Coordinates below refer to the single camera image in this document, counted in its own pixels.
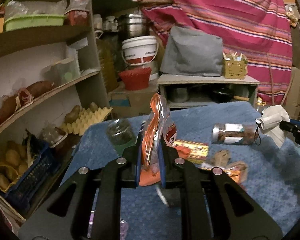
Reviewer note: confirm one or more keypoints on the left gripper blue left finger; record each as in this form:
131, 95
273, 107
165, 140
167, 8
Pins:
88, 203

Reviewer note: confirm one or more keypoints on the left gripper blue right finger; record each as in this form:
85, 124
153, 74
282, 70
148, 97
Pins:
213, 205

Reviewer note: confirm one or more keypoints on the brown paper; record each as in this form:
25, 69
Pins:
221, 158

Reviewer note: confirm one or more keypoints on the clear orange snack wrapper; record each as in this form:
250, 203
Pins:
160, 130

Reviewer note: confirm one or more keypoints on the orange cloth piece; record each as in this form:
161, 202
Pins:
183, 152

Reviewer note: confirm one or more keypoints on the purple beads plastic bag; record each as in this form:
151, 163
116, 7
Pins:
123, 227

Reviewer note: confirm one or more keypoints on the blue quilted table cloth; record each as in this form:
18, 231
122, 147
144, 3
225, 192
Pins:
273, 174

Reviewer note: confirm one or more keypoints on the yellow red carton box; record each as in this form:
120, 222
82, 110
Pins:
199, 150

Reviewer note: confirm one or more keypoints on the clear jar of dried fruit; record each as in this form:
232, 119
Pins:
234, 134

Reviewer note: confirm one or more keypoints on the dark blue plastic crate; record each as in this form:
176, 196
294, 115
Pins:
23, 170

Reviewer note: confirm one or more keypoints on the green label tea jar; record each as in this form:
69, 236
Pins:
121, 135

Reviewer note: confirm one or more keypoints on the yellow egg carton tray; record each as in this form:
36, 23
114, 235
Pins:
86, 119

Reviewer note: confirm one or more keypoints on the yellow plastic utensil basket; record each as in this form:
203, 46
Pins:
235, 65

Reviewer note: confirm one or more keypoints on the red striped curtain cloth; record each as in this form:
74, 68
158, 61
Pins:
250, 27

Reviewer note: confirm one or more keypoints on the grey side table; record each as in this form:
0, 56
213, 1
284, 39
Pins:
183, 91

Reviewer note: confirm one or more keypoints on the wooden shelf unit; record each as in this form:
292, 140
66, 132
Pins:
28, 102

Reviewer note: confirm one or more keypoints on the grey fabric cover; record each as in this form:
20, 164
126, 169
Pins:
192, 52

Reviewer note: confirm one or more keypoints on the clear plastic storage box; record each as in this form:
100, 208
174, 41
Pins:
62, 72

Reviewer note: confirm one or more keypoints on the large oil jug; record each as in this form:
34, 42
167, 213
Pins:
106, 60

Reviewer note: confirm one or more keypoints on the white plastic bucket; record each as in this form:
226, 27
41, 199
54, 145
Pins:
141, 52

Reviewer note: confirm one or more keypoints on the steel pot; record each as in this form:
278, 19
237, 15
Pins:
132, 25

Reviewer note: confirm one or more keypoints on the red container on shelf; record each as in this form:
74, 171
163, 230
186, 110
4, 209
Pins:
77, 17

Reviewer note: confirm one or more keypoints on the green plastic tray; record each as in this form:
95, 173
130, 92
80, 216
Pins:
29, 21

